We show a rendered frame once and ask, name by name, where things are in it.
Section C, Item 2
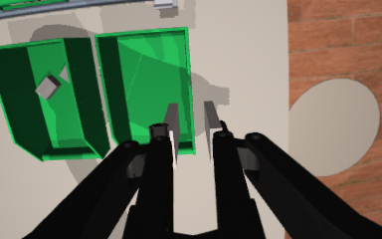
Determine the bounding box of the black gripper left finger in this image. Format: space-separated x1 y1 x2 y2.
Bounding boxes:
22 103 180 239

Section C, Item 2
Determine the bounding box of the grey metal shelf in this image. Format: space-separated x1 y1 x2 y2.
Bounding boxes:
0 0 177 19

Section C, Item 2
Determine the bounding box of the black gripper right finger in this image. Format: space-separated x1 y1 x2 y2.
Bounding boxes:
204 101 382 239

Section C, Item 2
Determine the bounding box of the grey metal block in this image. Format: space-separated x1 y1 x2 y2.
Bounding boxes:
60 65 69 83
35 75 62 100

